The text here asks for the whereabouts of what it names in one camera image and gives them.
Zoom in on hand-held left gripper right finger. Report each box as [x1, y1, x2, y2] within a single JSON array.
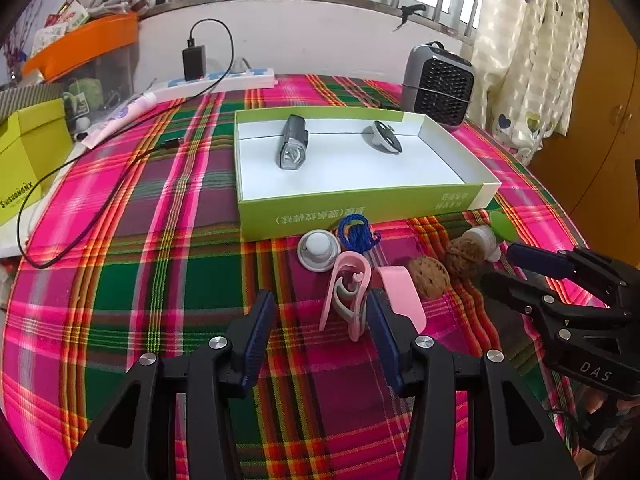
[[366, 287, 583, 480]]

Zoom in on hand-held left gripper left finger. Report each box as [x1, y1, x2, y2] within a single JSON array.
[[60, 289, 277, 480]]

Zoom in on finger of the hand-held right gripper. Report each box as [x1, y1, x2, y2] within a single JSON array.
[[506, 241, 640, 311], [479, 271, 631, 356]]

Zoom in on white jar with green lid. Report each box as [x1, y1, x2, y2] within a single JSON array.
[[462, 210, 516, 263]]

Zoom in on white round cap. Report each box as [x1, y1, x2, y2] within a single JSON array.
[[297, 229, 342, 273]]

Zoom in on green cardboard box tray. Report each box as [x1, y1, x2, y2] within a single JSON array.
[[234, 107, 502, 242]]

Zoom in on person's right hand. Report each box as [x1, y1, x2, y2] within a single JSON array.
[[582, 390, 638, 423]]

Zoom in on brown cookie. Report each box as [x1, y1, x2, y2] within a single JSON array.
[[407, 256, 451, 301]]

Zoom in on pink plaid tablecloth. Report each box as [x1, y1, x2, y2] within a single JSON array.
[[0, 74, 616, 480]]

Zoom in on wooden wardrobe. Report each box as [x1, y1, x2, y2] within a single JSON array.
[[525, 0, 640, 261]]

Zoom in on black bike light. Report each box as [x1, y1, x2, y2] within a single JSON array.
[[276, 115, 311, 171]]

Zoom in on grey fan heater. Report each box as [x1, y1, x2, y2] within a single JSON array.
[[400, 42, 475, 132]]

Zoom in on heart print curtain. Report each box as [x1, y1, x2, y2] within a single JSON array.
[[470, 0, 591, 166]]

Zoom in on white power strip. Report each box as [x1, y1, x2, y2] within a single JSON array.
[[167, 67, 277, 101]]

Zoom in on pink toothpaste tube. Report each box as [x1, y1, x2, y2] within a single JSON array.
[[80, 91, 161, 150]]

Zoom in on black charger adapter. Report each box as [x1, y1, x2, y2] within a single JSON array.
[[181, 46, 207, 82]]

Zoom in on yellow-green cardboard box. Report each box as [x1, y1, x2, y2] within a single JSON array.
[[0, 98, 76, 231]]

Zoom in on clear plastic storage bin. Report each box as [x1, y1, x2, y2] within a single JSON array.
[[45, 45, 138, 126]]

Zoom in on striped box lid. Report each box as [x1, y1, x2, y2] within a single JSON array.
[[0, 82, 66, 121]]

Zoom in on orange bin lid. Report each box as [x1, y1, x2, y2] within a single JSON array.
[[21, 12, 140, 83]]

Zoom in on printed paper packets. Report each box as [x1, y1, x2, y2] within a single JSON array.
[[30, 0, 91, 58]]

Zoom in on pink flower branches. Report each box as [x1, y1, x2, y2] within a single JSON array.
[[0, 5, 36, 81]]

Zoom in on blue cord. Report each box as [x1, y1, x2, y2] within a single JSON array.
[[336, 215, 382, 252]]

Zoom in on black grey round mount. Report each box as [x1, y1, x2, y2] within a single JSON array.
[[362, 120, 403, 156]]

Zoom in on black charging cable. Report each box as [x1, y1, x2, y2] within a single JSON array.
[[16, 19, 236, 271]]

